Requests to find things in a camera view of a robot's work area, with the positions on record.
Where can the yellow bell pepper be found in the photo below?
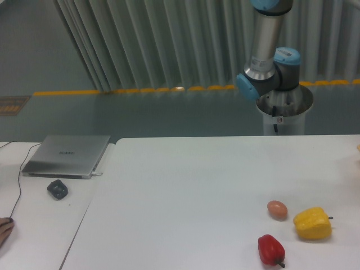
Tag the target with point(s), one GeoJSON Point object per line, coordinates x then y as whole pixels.
{"type": "Point", "coordinates": [313, 224]}

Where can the person's hand on mouse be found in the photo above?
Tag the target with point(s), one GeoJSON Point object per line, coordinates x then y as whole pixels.
{"type": "Point", "coordinates": [6, 226]}

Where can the silver closed laptop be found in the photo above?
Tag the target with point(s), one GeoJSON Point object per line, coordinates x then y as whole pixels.
{"type": "Point", "coordinates": [67, 156]}

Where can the red bell pepper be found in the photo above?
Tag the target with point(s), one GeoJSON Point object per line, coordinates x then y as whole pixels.
{"type": "Point", "coordinates": [271, 252]}

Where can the brown egg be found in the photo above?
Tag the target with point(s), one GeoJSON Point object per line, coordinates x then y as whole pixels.
{"type": "Point", "coordinates": [277, 209]}

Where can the small black device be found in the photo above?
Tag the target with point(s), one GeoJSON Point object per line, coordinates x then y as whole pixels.
{"type": "Point", "coordinates": [58, 189]}

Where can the grey pleated curtain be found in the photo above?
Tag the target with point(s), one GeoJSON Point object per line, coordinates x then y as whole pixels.
{"type": "Point", "coordinates": [205, 44]}

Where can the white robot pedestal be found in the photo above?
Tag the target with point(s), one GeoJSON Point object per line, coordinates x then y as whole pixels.
{"type": "Point", "coordinates": [284, 112]}

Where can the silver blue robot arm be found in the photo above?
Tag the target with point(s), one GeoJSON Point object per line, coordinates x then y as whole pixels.
{"type": "Point", "coordinates": [269, 67]}

